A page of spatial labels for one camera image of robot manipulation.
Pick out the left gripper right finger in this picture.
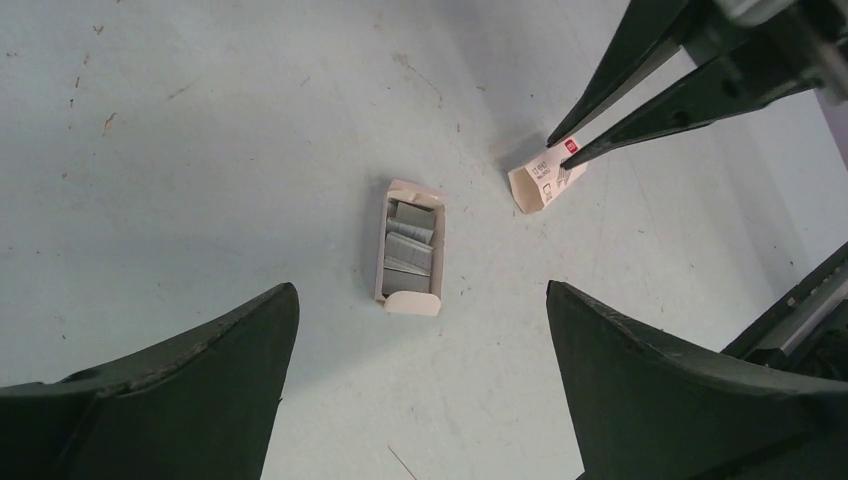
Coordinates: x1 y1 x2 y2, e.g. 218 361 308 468
546 281 847 479

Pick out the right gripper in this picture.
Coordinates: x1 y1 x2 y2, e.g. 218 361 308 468
547 0 847 169

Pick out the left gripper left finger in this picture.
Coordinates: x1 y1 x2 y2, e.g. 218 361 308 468
1 283 300 479

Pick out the staple box tray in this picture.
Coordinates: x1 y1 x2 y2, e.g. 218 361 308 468
374 180 446 317

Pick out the white staple box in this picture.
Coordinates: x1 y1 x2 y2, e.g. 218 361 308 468
508 136 588 215

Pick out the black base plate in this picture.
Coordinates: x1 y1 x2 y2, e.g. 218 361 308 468
722 245 847 382

